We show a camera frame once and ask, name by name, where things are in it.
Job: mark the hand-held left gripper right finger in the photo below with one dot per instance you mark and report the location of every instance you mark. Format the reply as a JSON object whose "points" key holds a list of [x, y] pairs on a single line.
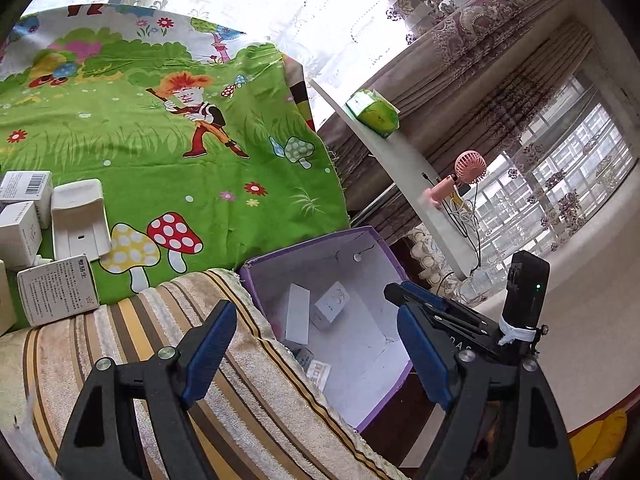
{"points": [[425, 360]]}

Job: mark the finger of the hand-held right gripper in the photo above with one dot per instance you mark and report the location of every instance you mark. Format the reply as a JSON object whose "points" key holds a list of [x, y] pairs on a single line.
{"points": [[430, 312], [425, 292]]}

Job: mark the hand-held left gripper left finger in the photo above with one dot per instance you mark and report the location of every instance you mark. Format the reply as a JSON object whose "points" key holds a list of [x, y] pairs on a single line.
{"points": [[210, 355]]}

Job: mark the purple cardboard box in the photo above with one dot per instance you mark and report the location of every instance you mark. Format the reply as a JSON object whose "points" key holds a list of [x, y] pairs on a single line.
{"points": [[360, 340]]}

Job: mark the white box with printed text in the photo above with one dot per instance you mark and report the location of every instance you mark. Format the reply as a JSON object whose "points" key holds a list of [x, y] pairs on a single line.
{"points": [[57, 290]]}

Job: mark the cream lace cloth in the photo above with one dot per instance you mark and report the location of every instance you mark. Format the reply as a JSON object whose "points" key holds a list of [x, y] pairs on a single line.
{"points": [[425, 255]]}

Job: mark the striped brown towel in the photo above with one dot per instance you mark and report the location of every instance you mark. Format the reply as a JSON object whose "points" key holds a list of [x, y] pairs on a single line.
{"points": [[260, 410]]}

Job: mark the small blue print box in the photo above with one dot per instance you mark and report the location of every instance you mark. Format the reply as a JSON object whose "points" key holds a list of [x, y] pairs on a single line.
{"points": [[303, 356]]}

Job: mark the white box with scribble logo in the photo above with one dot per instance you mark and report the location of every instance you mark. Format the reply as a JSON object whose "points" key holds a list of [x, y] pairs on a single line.
{"points": [[331, 307]]}

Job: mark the long white box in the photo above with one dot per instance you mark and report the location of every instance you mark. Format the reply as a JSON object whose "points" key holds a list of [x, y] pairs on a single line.
{"points": [[297, 312]]}

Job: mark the small red print packet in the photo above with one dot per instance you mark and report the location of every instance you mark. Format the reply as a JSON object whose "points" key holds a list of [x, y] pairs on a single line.
{"points": [[318, 375]]}

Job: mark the white table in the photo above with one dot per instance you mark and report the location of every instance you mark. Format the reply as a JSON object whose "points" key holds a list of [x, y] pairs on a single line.
{"points": [[400, 175]]}

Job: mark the pink handheld fan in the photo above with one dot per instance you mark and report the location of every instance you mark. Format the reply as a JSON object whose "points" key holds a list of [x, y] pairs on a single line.
{"points": [[469, 166]]}

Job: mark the window with white grille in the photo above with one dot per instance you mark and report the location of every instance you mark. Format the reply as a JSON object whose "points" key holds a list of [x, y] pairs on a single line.
{"points": [[590, 160]]}

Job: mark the yellow cloth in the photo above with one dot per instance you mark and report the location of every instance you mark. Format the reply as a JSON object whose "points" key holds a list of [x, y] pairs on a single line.
{"points": [[600, 440]]}

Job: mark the green tissue pack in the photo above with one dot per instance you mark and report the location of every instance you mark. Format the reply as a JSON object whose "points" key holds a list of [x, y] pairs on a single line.
{"points": [[375, 112]]}

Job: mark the white plastic holder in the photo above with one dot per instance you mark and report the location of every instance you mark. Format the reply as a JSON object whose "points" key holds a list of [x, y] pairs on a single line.
{"points": [[80, 220]]}

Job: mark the brown patterned curtain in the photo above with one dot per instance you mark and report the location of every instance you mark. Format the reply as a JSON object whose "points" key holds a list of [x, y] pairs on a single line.
{"points": [[475, 85]]}

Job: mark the white gauzy cloth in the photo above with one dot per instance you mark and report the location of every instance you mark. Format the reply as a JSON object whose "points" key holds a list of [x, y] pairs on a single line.
{"points": [[20, 450]]}

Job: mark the white box with faint logo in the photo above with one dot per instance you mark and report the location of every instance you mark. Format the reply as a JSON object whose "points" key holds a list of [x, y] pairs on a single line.
{"points": [[20, 235]]}

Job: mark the green cartoon printed cloth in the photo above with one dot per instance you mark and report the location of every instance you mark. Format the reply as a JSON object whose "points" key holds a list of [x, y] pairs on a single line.
{"points": [[125, 135]]}

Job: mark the white box with barcode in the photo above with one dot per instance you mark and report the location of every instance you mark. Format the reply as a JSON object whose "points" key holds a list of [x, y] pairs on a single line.
{"points": [[25, 192]]}

